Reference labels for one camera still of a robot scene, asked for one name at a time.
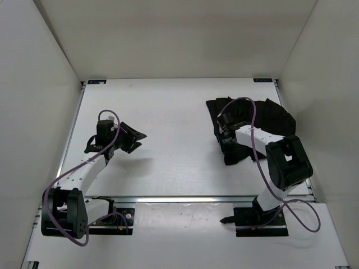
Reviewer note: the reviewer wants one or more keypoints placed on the black pleated skirt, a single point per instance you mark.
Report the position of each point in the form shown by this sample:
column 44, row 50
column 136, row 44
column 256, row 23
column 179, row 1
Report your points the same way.
column 270, row 117

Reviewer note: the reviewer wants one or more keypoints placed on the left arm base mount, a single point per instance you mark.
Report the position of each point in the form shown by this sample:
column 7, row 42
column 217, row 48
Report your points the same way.
column 108, row 217

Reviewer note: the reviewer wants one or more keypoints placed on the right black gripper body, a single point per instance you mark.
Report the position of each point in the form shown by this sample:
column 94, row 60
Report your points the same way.
column 223, row 139

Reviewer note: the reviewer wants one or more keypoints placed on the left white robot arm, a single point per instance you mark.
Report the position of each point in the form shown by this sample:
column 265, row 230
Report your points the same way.
column 66, row 212

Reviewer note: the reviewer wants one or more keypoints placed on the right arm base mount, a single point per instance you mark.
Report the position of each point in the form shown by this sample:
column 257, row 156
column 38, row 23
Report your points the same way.
column 253, row 222

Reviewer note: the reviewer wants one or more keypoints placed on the left blue corner label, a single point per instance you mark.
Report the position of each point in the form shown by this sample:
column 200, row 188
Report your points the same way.
column 96, row 82

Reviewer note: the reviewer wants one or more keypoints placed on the right blue corner label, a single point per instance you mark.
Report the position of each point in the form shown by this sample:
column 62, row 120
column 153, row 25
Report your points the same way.
column 262, row 80

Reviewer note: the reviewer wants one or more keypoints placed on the blue corner label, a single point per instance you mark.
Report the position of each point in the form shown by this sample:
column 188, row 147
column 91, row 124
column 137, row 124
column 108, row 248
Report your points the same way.
column 262, row 80
column 96, row 82

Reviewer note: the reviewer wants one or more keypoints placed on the aluminium front rail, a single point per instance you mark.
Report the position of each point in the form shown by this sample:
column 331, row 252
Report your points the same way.
column 184, row 199

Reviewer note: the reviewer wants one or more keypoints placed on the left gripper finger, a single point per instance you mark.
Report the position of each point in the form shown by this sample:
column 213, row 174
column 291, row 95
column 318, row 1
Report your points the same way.
column 129, row 146
column 132, row 132

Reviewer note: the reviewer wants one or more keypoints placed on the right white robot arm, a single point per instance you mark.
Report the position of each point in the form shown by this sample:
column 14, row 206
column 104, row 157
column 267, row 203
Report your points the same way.
column 288, row 164

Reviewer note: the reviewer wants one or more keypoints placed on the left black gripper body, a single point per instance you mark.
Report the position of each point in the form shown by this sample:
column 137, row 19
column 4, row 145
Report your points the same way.
column 123, row 139

